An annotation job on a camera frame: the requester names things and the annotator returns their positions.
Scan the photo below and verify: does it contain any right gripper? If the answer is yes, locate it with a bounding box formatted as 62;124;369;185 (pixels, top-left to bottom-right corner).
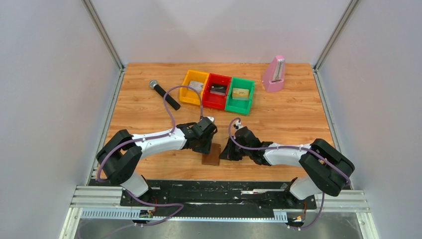
219;136;251;161

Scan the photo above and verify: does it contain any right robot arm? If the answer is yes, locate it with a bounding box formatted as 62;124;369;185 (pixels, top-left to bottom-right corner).
219;126;355;208

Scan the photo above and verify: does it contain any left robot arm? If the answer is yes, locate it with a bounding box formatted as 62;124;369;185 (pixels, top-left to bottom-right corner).
96;117;217;206

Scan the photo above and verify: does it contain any gold card in green bin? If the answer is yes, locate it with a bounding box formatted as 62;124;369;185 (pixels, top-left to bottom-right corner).
231;88;250;101

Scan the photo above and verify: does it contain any black card in red bin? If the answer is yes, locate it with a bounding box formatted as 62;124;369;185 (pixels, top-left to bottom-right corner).
210;84;227;96

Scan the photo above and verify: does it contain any silver card in yellow bin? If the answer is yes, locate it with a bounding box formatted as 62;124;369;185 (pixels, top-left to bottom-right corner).
188;81;204;93

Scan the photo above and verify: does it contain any green plastic bin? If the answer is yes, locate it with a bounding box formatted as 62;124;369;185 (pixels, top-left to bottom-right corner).
225;77;255;115

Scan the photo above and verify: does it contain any red plastic bin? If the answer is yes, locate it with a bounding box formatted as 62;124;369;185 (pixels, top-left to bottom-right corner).
202;73;232;111

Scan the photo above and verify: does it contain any yellow plastic bin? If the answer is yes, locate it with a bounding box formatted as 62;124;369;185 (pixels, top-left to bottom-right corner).
179;70;210;105

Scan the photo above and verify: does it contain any black microphone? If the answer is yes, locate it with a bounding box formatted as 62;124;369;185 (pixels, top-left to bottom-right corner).
149;80;181;111

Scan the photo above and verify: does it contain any pink metronome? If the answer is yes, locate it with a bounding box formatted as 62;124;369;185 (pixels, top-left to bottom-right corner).
261;55;286;93

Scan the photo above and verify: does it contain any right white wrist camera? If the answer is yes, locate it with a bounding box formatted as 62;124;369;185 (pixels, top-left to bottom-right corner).
233;120;243;130

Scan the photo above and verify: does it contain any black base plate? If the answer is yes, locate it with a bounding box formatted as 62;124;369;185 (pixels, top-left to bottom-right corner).
141;180;317;218

